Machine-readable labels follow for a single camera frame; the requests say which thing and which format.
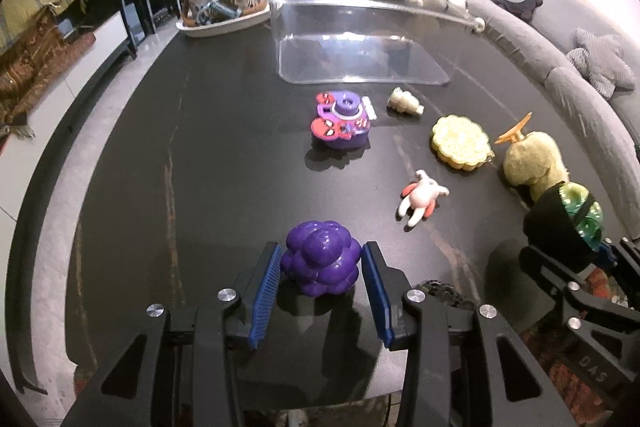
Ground green ball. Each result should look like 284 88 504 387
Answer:
559 182 604 251

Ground yellow plush duck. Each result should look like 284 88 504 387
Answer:
495 112 570 202

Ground purple grape toy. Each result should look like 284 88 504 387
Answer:
281 221 362 298

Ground pink rabbit figurine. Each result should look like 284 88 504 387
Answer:
397 169 450 230

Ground yellow mooncake keychain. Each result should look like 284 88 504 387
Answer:
431 115 494 171

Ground cream snowman figurine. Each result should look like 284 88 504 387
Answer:
386 87 424 116

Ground purple spider toy camera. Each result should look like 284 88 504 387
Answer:
310 90 376 150

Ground grey star cushion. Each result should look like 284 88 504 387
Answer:
566 28 637 100

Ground grey curved sofa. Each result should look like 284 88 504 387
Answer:
468 0 639 239

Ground clear plastic bin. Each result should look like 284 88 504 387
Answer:
269 0 485 86

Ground brown patterned cloth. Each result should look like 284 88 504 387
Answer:
1 6 96 139

